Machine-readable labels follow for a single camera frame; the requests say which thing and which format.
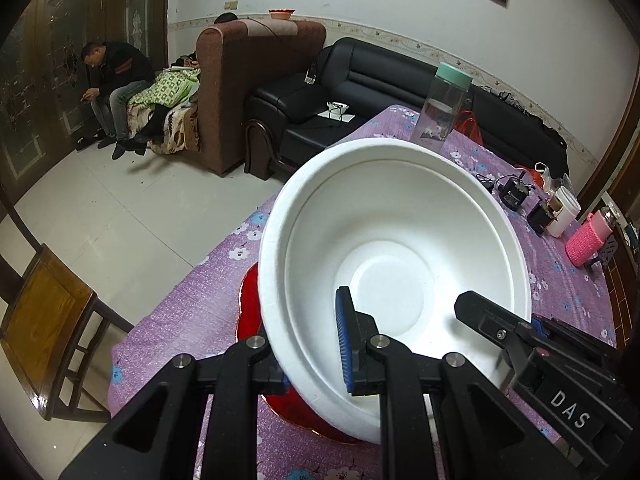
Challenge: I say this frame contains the black leather sofa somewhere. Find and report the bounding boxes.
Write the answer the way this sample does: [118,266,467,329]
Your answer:
[244,38,570,180]

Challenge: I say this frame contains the clear green-lid water bottle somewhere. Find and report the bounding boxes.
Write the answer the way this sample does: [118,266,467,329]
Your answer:
[411,63,473,152]

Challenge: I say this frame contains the white paper bowl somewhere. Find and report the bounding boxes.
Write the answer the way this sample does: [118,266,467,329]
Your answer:
[258,138,532,443]

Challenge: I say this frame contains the brown armchair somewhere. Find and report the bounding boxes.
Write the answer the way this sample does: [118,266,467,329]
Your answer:
[195,18,326,176]

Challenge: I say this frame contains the small black jar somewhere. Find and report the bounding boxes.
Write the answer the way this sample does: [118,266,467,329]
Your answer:
[526,198,562,236]

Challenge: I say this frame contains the black phone stand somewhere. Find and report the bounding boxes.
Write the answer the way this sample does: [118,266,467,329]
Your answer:
[585,235,618,274]

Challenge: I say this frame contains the pink knit-sleeve bottle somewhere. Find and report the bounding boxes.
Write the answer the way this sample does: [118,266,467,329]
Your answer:
[565,206,616,266]

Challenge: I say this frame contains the wooden chair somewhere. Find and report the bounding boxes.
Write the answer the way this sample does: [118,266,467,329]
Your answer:
[1,193,134,424]

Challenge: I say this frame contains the red plastic bag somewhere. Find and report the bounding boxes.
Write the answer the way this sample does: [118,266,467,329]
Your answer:
[454,110,483,146]

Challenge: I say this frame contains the green patterned blanket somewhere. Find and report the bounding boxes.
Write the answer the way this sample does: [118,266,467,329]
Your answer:
[128,67,200,108]

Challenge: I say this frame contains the seated person dark clothes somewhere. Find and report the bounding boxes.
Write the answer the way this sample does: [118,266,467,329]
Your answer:
[80,41,155,160]

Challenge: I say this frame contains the large red glass plate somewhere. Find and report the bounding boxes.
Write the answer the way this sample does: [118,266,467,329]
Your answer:
[236,263,360,445]

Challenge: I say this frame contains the black power adapter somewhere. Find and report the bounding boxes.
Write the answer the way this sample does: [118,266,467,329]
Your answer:
[475,174,498,193]

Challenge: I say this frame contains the black cylindrical jar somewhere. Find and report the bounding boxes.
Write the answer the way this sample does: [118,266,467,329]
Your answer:
[498,170,533,211]

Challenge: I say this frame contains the wooden glass-panel cabinet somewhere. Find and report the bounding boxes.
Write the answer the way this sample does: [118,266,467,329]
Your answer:
[1,0,168,200]

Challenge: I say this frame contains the white plastic jar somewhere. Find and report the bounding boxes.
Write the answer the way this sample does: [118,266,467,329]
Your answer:
[546,185,580,238]

